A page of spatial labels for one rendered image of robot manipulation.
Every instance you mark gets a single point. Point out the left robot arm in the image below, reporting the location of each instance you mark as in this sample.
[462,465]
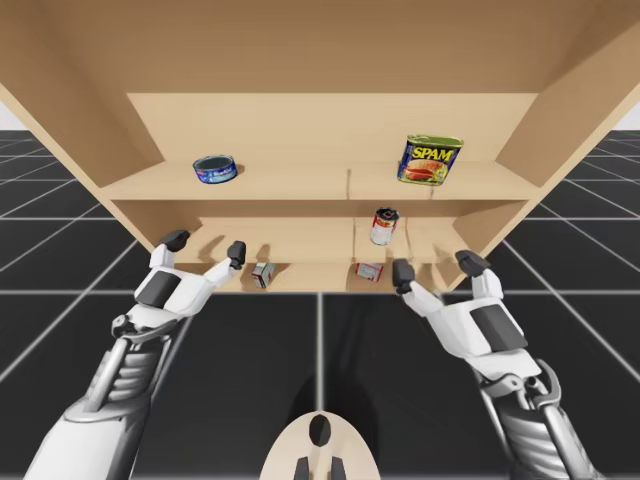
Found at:
[95,400]

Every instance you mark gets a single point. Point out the red and white can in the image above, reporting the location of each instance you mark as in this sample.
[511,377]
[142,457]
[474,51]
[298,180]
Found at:
[383,227]

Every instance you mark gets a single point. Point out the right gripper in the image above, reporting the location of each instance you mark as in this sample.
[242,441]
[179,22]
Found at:
[475,330]

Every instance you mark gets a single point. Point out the pale wooden shelf unit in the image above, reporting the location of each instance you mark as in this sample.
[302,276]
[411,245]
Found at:
[310,65]

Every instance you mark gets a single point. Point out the tan robot part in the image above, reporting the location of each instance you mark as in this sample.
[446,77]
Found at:
[319,447]

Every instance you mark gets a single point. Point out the blue flat can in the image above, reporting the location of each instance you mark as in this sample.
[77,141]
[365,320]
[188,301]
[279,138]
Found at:
[215,170]

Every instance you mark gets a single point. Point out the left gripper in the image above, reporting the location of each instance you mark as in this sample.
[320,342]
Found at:
[170,292]

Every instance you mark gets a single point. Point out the red and white carton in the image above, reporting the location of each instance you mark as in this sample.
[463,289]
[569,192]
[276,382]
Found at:
[263,275]

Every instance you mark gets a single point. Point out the green and blue rectangular can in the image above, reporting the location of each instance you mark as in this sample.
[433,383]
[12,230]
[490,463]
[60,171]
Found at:
[429,161]

